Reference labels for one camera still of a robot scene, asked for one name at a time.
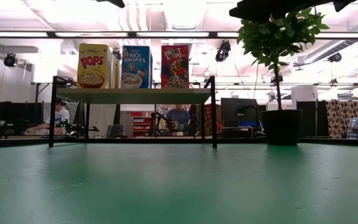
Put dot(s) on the brown white patterned cloth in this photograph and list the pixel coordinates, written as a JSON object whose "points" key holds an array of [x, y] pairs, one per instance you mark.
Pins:
{"points": [[337, 118]]}

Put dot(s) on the red storage rack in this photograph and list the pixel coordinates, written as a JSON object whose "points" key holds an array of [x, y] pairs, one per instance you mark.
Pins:
{"points": [[140, 124]]}

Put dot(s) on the green plant in black pot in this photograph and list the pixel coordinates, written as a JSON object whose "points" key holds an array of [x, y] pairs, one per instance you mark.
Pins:
{"points": [[281, 127]]}

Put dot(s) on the black partition panel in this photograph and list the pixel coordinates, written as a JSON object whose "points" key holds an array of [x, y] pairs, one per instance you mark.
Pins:
{"points": [[311, 118]]}

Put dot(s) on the black ceiling camera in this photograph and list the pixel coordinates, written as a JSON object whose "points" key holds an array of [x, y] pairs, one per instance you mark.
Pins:
{"points": [[335, 57], [224, 49], [10, 60], [117, 55]]}

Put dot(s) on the black aluminium table frame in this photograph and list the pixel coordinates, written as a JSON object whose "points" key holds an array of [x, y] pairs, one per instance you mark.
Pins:
{"points": [[322, 141]]}

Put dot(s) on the long ceiling light rail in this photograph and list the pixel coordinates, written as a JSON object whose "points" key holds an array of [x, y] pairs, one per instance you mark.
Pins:
{"points": [[51, 34]]}

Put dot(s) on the white cabinet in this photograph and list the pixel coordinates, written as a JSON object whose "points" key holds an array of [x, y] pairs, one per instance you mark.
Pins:
{"points": [[304, 93]]}

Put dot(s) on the yellow Corn Pops cereal box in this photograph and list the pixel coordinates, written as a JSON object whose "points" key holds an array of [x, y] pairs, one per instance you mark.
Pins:
{"points": [[118, 74], [93, 68]]}

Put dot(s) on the red Froot Loops cereal box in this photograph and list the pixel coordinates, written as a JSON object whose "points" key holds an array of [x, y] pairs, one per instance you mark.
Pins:
{"points": [[175, 68]]}

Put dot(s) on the orange mandala cloth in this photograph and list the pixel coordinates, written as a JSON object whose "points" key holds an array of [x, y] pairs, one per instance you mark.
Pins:
{"points": [[207, 121]]}

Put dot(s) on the blue Rice Krispies cereal box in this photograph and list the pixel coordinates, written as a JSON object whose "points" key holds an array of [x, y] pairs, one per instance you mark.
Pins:
{"points": [[135, 68]]}

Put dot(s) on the black monitor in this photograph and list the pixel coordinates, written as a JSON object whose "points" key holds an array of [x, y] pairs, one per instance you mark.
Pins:
{"points": [[238, 109], [14, 113]]}

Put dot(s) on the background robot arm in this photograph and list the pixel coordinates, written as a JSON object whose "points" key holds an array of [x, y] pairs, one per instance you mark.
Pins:
{"points": [[163, 123]]}

